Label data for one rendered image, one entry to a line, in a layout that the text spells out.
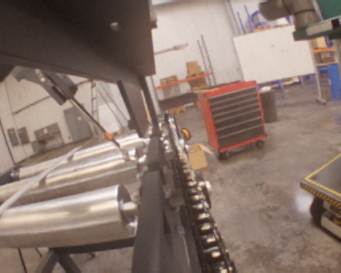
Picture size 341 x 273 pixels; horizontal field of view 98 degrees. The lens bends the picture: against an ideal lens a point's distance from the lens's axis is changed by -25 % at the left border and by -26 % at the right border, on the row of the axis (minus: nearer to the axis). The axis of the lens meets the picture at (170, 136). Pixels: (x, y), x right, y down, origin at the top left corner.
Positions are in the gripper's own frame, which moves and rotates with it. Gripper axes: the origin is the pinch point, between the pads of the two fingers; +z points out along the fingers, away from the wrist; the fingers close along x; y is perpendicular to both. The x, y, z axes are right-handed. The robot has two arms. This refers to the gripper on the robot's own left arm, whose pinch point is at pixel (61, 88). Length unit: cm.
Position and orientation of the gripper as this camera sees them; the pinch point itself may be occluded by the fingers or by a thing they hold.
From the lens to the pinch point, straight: 34.4
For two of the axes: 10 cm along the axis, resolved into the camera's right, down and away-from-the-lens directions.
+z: 4.5, 6.1, 6.6
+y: -1.9, -6.6, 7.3
